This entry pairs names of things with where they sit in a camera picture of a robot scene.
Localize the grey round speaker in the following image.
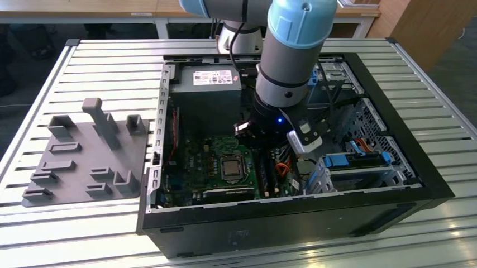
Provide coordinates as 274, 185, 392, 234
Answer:
297, 159, 318, 177

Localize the grey power supply unit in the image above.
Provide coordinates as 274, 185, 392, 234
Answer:
170, 65, 246, 137

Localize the black graphics card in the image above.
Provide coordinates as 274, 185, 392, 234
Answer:
203, 187, 260, 204

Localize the black cable bundle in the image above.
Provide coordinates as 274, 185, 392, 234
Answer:
305, 97, 369, 132

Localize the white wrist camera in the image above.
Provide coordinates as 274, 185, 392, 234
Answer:
286, 119, 324, 155

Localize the wooden cabinet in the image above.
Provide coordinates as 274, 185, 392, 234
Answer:
366, 0, 477, 71

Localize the thin red wire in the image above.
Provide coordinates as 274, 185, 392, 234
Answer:
167, 107, 181, 165

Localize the grey plastic parts rack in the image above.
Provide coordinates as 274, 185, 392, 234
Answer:
22, 97, 151, 208

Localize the green motherboard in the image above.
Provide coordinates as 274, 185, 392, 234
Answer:
163, 135, 300, 207

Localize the silver CPU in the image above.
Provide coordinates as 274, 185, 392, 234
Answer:
223, 162, 242, 176

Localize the orange wire bundle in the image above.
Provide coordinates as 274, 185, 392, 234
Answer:
274, 162, 300, 179

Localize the wooden desk white frame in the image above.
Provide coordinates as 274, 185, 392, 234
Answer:
0, 0, 382, 40

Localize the black RAM slot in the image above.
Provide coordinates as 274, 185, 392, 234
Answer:
256, 149, 273, 199

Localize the metal CPU socket cover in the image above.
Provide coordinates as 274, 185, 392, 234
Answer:
219, 157, 247, 183

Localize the black open PC case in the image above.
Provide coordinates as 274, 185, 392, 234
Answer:
137, 52, 456, 259

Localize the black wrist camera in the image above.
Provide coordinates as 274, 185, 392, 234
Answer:
234, 121, 257, 138

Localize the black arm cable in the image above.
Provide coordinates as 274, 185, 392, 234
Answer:
227, 0, 260, 80

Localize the black camera cable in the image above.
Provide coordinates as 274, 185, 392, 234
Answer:
314, 63, 346, 135

